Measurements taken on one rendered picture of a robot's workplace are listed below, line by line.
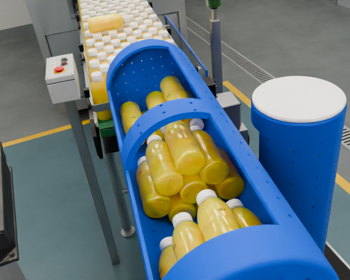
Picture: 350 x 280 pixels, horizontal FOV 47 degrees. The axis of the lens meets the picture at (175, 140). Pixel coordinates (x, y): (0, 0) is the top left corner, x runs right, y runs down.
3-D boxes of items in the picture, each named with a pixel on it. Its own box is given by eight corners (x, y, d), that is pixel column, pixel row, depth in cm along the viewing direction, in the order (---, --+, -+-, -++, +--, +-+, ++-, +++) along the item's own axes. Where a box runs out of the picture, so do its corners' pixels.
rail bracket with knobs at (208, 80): (194, 113, 150) (191, 88, 144) (189, 104, 155) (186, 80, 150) (220, 108, 151) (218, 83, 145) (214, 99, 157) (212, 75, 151)
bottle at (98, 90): (115, 110, 157) (106, 72, 148) (114, 120, 151) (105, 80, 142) (98, 113, 157) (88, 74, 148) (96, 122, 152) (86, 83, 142)
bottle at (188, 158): (190, 182, 89) (173, 141, 102) (212, 162, 87) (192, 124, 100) (169, 167, 85) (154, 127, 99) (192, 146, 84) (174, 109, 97)
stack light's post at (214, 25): (221, 211, 232) (211, 21, 169) (219, 206, 235) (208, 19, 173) (228, 209, 232) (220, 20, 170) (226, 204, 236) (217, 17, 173)
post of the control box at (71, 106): (112, 264, 209) (61, 93, 152) (111, 258, 212) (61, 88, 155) (120, 263, 209) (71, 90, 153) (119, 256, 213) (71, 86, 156)
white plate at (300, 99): (331, 72, 135) (330, 75, 136) (247, 79, 138) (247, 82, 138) (359, 116, 113) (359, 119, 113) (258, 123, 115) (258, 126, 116)
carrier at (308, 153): (309, 248, 186) (246, 251, 188) (331, 75, 136) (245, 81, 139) (327, 305, 163) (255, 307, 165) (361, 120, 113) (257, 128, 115)
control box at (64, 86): (53, 104, 145) (44, 78, 139) (53, 81, 161) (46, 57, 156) (80, 99, 147) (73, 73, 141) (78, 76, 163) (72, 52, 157)
